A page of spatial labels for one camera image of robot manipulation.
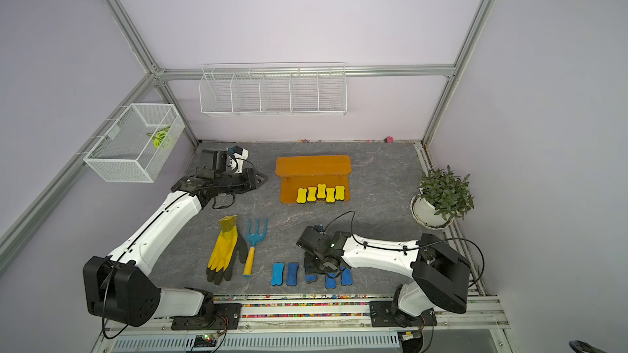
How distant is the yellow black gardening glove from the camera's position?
2.70 ft

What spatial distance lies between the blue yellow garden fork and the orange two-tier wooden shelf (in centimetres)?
14

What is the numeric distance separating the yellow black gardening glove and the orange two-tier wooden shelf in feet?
0.72

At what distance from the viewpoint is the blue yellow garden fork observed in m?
0.84
